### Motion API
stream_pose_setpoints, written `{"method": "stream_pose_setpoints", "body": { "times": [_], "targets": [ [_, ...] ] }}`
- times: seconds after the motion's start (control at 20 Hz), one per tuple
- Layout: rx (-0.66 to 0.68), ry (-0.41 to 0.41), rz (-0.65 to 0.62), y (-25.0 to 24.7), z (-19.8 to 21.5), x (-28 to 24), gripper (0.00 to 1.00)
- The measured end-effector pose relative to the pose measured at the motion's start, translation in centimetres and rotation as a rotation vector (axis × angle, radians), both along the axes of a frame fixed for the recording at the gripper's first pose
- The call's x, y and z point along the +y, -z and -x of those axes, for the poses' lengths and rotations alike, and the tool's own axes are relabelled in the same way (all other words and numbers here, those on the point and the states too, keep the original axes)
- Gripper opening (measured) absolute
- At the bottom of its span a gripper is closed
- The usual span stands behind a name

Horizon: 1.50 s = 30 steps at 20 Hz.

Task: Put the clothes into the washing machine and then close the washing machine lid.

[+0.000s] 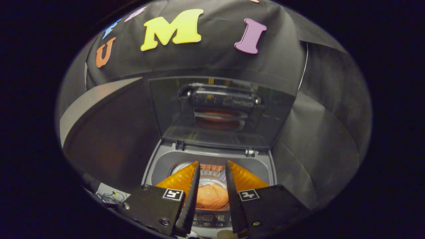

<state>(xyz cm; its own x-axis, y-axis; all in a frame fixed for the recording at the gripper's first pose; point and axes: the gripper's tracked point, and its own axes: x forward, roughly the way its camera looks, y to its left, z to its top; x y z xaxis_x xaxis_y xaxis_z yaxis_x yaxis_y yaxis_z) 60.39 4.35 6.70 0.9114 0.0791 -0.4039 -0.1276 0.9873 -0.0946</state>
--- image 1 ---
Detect black backdrop cloth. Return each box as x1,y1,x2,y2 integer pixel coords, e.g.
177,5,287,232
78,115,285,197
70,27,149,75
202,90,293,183
55,0,372,209

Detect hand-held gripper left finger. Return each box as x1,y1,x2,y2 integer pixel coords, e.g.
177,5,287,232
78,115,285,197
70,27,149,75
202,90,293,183
121,161,201,237

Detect grey washing machine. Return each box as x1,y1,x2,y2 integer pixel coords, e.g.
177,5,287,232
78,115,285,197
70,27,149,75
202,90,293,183
141,139,278,238

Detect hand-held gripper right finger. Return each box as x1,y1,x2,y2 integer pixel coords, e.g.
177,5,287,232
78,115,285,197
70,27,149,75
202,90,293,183
225,160,311,238

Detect orange polo shirt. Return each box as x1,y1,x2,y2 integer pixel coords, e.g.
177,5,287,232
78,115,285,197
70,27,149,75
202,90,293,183
196,184,230,210

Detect black cables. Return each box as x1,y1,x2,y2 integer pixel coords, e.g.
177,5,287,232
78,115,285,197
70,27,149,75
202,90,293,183
98,191,127,203

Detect grey cabinet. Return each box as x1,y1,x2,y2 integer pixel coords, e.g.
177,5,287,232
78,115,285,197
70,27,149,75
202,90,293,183
59,77,160,194

